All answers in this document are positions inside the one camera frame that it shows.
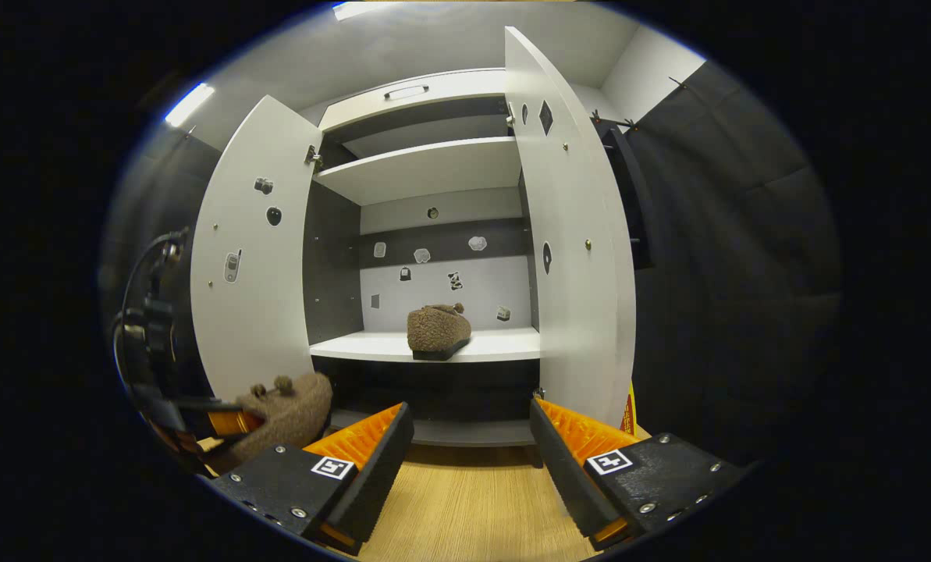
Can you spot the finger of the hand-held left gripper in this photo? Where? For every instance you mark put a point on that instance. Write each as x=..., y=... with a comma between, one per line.
x=235, y=423

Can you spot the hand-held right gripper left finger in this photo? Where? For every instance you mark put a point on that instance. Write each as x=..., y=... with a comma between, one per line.
x=371, y=484

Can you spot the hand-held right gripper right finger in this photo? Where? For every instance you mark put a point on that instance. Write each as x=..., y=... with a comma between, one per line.
x=566, y=476

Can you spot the brown fuzzy shoe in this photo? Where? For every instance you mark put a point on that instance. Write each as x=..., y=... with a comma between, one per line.
x=438, y=328
x=293, y=414

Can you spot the white cabinet door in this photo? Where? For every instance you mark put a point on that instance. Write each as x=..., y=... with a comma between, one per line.
x=254, y=336
x=582, y=328

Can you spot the white shoe cabinet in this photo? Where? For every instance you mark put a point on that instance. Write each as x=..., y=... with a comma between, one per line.
x=496, y=347

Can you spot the small ceiling light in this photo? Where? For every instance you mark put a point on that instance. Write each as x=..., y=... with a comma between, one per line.
x=190, y=104

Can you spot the black backdrop cloth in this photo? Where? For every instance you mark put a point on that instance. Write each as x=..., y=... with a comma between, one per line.
x=730, y=273

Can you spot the long ceiling light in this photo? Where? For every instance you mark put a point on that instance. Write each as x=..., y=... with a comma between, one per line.
x=356, y=9

